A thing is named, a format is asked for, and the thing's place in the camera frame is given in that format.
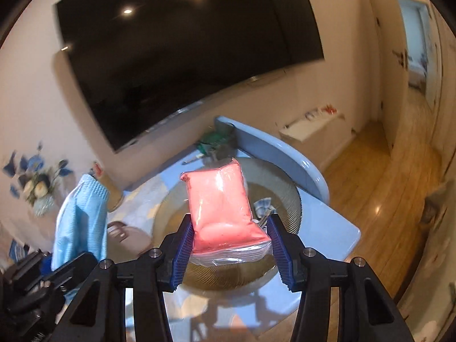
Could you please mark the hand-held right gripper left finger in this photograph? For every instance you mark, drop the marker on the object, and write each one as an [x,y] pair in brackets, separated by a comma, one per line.
[181,256]

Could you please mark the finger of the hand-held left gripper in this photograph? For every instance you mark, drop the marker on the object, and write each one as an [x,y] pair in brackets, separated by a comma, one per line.
[76,265]

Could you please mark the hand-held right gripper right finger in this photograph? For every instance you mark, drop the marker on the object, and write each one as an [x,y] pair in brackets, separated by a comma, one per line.
[282,256]

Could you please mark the light blue knitted cloth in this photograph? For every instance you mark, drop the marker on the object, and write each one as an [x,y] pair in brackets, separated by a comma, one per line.
[80,217]

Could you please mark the round ribbed glass plate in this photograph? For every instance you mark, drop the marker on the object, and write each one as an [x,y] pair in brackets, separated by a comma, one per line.
[285,199]

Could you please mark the pink clay bag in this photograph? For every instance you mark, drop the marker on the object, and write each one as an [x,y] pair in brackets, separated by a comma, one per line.
[221,210]

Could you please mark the small checked cloth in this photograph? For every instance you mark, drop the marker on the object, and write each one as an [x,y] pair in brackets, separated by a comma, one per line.
[263,208]

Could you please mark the fan pattern tablecloth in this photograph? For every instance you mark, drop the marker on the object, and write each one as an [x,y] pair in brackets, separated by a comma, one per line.
[142,199]

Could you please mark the white and blue flowers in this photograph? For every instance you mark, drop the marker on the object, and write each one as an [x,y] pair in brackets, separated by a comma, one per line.
[39,181]

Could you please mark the green packet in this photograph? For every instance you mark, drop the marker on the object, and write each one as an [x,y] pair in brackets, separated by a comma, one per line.
[213,142]

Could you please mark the black wall television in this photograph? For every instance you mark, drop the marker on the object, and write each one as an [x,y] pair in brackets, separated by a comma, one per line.
[178,60]

